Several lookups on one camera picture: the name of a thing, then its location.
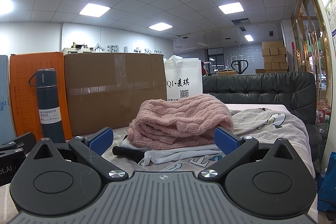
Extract light blue printed box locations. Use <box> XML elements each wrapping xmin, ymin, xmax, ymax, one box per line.
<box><xmin>0</xmin><ymin>55</ymin><xmax>15</xmax><ymax>144</ymax></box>

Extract orange cardboard box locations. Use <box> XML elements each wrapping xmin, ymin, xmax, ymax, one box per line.
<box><xmin>9</xmin><ymin>52</ymin><xmax>72</xmax><ymax>140</ymax></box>

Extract white cartoon print garment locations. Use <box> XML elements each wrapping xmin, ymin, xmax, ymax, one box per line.
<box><xmin>231</xmin><ymin>108</ymin><xmax>315</xmax><ymax>177</ymax></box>

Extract pink knitted sweater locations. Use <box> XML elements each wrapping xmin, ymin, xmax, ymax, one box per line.
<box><xmin>127</xmin><ymin>94</ymin><xmax>234</xmax><ymax>150</ymax></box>

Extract dark blue vacuum bottle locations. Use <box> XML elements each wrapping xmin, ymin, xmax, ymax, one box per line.
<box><xmin>28</xmin><ymin>68</ymin><xmax>66</xmax><ymax>143</ymax></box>

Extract brown cardboard box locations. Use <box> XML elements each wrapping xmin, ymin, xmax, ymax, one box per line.
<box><xmin>64</xmin><ymin>53</ymin><xmax>167</xmax><ymax>135</ymax></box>

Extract white folded shirt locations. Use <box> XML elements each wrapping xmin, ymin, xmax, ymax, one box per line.
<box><xmin>121</xmin><ymin>139</ymin><xmax>222</xmax><ymax>166</ymax></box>

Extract white shopping bag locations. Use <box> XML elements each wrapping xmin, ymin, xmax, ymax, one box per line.
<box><xmin>164</xmin><ymin>55</ymin><xmax>203</xmax><ymax>101</ymax></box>

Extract black leather sofa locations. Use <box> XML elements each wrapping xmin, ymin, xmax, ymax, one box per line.
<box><xmin>203</xmin><ymin>72</ymin><xmax>322</xmax><ymax>161</ymax></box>

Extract stacked cardboard boxes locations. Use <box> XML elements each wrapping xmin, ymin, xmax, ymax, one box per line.
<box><xmin>255</xmin><ymin>40</ymin><xmax>289</xmax><ymax>73</ymax></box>

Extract black pallet jack handle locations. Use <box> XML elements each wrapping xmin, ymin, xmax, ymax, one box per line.
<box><xmin>231</xmin><ymin>60</ymin><xmax>249</xmax><ymax>75</ymax></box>

